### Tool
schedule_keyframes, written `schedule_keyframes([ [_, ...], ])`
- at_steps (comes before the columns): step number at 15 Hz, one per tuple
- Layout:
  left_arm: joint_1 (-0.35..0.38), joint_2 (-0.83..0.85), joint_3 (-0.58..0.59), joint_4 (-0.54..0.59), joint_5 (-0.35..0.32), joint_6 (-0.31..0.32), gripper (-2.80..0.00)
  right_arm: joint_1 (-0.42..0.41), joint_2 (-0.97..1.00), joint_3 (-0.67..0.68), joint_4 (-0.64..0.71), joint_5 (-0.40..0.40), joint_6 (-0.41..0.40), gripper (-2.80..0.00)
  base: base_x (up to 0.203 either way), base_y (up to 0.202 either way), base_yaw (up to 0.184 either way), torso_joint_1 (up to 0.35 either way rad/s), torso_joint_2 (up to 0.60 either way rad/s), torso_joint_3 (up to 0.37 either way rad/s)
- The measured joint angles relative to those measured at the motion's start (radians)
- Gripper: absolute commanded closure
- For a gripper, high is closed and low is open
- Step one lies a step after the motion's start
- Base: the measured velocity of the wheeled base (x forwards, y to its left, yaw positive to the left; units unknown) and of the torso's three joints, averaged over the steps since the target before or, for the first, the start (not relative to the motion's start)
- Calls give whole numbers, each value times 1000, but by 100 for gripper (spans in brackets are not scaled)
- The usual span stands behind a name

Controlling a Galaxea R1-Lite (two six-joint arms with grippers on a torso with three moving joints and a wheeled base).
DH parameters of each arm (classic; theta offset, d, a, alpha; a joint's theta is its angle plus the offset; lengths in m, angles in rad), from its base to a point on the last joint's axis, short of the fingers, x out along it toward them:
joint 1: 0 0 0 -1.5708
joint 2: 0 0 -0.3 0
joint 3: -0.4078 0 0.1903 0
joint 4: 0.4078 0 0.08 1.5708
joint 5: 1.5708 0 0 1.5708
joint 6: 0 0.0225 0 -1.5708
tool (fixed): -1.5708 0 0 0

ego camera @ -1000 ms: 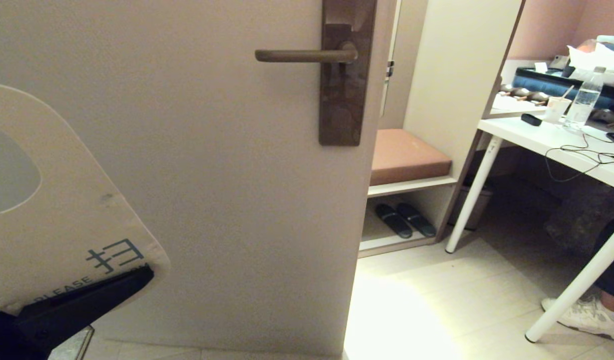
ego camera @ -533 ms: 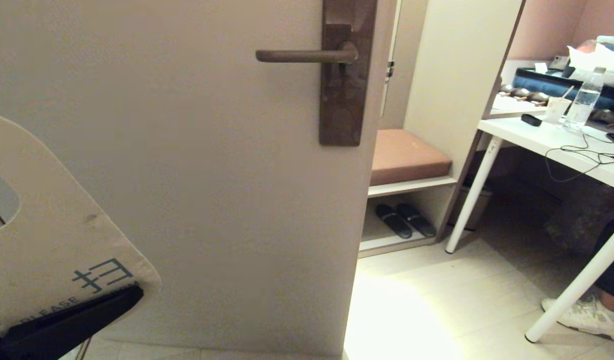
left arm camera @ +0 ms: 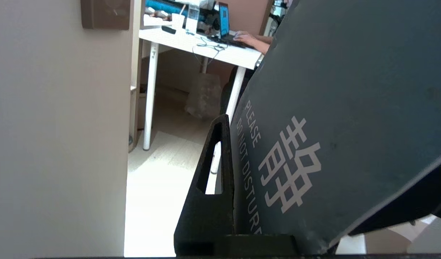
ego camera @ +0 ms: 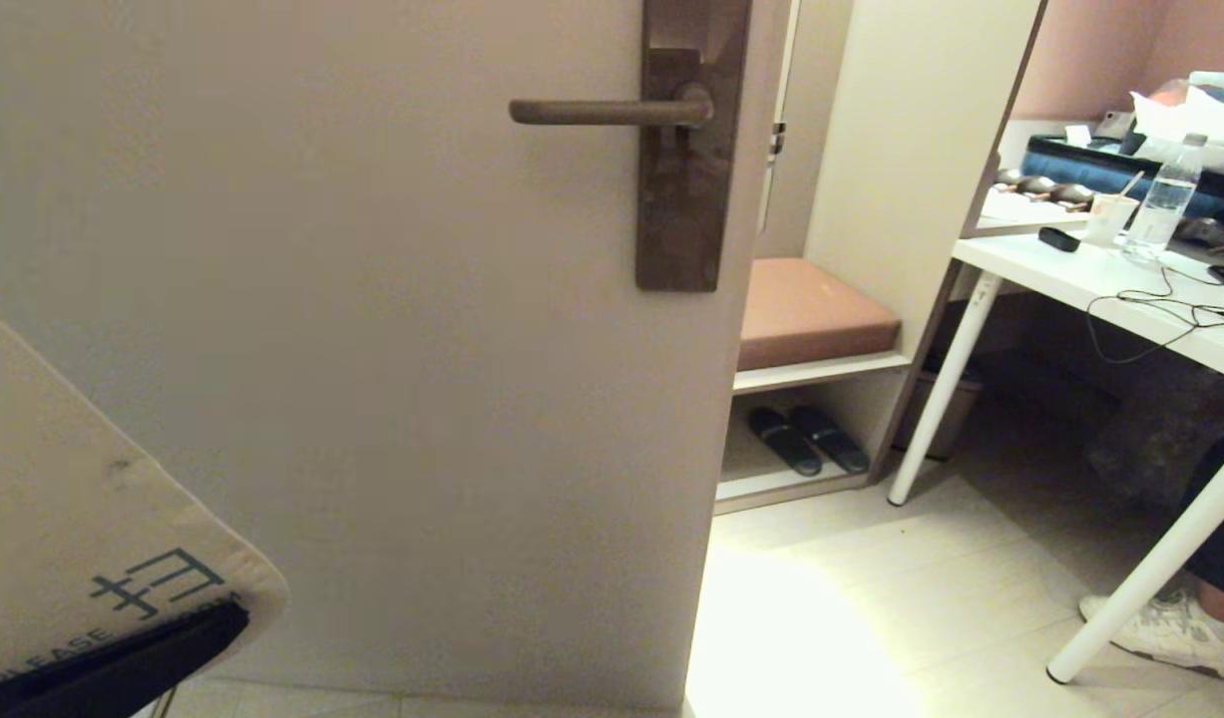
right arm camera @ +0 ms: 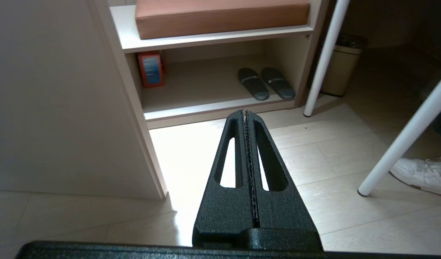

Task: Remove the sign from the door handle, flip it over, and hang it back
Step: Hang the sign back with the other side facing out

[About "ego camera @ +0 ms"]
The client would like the white door hanger sign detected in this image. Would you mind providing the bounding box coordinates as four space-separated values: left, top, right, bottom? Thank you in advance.
0 298 292 691

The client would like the white room door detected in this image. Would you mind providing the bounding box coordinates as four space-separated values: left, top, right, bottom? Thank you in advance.
0 0 794 712

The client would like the brown door lock plate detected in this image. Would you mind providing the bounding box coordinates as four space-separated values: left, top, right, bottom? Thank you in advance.
635 0 755 294

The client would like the black slipper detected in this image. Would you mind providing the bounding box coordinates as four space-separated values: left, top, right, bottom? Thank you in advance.
747 406 825 479
788 404 872 476

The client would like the brown bench cushion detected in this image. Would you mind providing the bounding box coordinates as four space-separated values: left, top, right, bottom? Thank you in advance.
735 257 903 374

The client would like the grey waste bin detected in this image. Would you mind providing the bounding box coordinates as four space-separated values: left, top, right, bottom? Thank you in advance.
895 359 983 463

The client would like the cream bench shelf cabinet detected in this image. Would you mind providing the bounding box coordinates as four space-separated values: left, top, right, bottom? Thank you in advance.
711 0 1048 518

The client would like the white table with round legs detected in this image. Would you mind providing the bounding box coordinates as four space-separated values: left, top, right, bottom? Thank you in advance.
887 189 1224 686

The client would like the white sneaker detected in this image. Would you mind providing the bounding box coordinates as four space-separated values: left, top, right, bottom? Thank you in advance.
1077 589 1224 681

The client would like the grey mottled bag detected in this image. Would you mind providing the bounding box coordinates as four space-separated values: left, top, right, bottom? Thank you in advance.
1084 373 1224 513

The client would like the dark blue suitcase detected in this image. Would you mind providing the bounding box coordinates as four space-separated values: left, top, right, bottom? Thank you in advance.
1020 135 1224 226

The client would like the white paper cup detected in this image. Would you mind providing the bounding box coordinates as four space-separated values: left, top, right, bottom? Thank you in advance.
1081 193 1140 249

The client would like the clear plastic water bottle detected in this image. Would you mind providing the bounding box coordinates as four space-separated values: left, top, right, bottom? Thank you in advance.
1122 133 1208 263

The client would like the dark brown rounded object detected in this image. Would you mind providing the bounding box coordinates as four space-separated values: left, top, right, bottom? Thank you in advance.
1174 218 1224 261

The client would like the white plastic bag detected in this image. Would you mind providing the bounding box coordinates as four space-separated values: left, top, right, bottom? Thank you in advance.
1129 71 1224 180

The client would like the metal door handle lever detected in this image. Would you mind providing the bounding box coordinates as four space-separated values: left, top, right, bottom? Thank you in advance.
508 84 716 130

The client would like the thin black table cable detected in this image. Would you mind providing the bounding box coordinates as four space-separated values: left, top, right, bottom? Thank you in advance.
1082 261 1224 366

